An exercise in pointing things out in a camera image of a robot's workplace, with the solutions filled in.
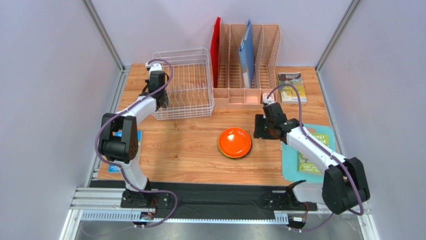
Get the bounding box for illustrated book back right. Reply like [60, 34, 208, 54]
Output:
[277, 72, 307, 104]

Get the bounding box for blue folder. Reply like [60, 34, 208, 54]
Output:
[238, 19, 255, 89]

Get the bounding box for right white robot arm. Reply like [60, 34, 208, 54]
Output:
[254, 102, 371, 216]

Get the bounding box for teal cutting board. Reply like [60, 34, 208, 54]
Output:
[281, 123, 336, 184]

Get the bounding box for red floral plate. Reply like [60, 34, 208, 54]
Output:
[218, 144, 252, 159]

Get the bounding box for white power adapter cube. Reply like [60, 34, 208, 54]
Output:
[262, 93, 276, 103]

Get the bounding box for green storey treehouse book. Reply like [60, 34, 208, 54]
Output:
[297, 132, 330, 175]

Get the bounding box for red folder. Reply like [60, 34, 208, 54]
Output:
[210, 16, 222, 88]

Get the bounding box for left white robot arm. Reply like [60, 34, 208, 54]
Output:
[95, 69, 169, 208]

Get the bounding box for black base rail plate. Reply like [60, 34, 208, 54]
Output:
[89, 179, 330, 221]

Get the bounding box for white wire dish rack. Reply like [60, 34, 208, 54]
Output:
[152, 47, 214, 120]

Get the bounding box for blue storey treehouse book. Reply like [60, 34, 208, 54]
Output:
[108, 130, 143, 173]

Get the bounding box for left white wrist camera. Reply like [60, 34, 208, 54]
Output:
[145, 62, 163, 74]

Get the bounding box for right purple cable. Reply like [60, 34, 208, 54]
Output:
[264, 83, 365, 233]

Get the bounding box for pink desk file organizer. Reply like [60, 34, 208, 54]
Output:
[213, 22, 281, 110]

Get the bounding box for green plate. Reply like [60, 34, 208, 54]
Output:
[217, 138, 253, 159]

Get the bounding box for orange plate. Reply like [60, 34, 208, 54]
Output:
[217, 127, 253, 159]

